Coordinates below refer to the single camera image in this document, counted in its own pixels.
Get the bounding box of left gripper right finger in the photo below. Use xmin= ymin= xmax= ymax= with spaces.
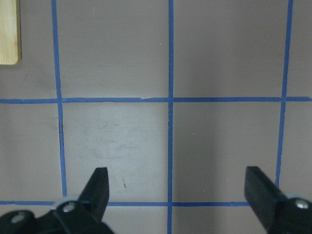
xmin=244 ymin=166 xmax=312 ymax=234

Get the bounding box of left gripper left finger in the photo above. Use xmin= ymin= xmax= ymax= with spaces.
xmin=0 ymin=167 xmax=113 ymax=234

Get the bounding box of wooden cup rack stand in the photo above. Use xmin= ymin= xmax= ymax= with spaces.
xmin=0 ymin=0 xmax=21 ymax=66

